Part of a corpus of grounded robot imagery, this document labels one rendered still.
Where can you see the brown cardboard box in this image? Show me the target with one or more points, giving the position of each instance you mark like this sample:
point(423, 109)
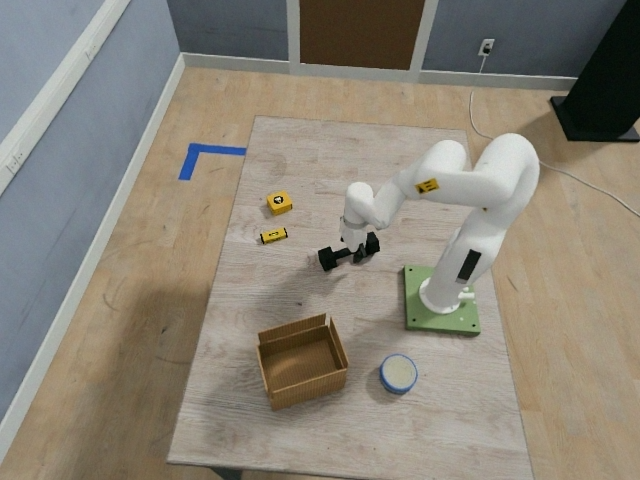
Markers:
point(308, 360)

